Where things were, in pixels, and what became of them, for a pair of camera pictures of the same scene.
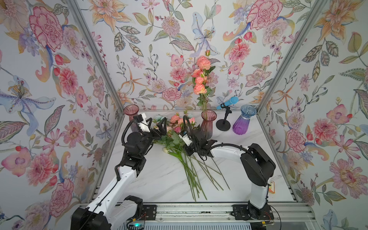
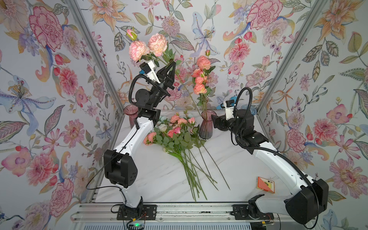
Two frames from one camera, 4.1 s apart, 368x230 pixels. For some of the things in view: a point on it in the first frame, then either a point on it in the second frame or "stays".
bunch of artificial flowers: x=175 y=140 stays
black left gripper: x=163 y=131 -> x=165 y=84
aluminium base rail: x=302 y=213 stays
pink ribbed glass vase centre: x=206 y=128 stays
